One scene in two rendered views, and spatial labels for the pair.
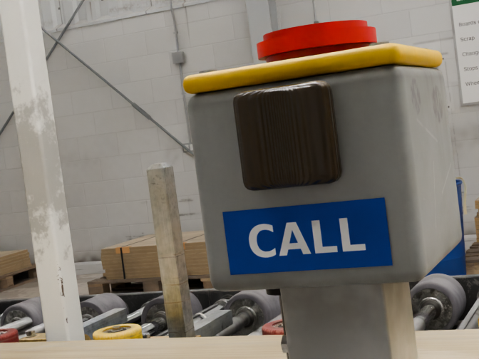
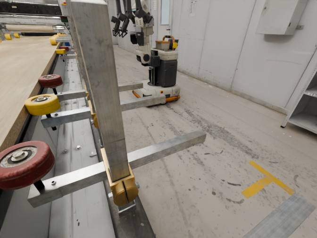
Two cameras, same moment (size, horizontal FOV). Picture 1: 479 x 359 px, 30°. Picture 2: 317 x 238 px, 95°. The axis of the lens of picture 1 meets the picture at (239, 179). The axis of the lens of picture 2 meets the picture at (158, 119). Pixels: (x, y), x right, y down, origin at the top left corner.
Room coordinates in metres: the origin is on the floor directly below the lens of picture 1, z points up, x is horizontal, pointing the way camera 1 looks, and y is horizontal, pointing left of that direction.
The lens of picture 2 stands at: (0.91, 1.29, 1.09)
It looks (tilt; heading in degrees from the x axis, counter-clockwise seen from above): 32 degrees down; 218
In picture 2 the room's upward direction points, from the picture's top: 1 degrees clockwise
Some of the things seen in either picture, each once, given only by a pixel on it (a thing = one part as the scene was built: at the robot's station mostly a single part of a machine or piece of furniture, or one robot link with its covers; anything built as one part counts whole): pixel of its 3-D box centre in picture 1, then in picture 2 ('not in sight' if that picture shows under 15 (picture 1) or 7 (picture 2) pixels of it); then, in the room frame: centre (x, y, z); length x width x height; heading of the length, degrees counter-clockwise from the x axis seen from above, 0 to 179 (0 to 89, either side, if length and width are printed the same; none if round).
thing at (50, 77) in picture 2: not in sight; (54, 89); (0.71, 0.55, 0.85); 0.08 x 0.08 x 0.11
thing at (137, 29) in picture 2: not in sight; (137, 36); (-0.72, -0.39, 0.99); 0.28 x 0.16 x 0.22; 67
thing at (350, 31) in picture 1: (317, 54); not in sight; (0.30, -0.03, 1.22); 0.04 x 0.04 x 0.02
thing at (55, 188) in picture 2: not in sight; (137, 159); (0.73, 1.09, 0.80); 0.43 x 0.03 x 0.04; 156
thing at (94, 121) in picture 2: not in sight; (98, 113); (0.69, 0.85, 0.83); 0.14 x 0.06 x 0.05; 66
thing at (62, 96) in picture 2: not in sight; (102, 90); (0.53, 0.63, 0.81); 0.43 x 0.03 x 0.04; 156
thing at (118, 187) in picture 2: not in sight; (118, 171); (0.79, 1.08, 0.81); 0.14 x 0.06 x 0.05; 66
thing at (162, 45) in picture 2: not in sight; (162, 45); (-1.09, -0.23, 0.87); 0.23 x 0.15 x 0.11; 67
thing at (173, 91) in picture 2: not in sight; (155, 90); (-0.99, -0.28, 0.16); 0.67 x 0.64 x 0.25; 157
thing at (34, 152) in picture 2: not in sight; (33, 176); (0.91, 1.01, 0.85); 0.08 x 0.08 x 0.11
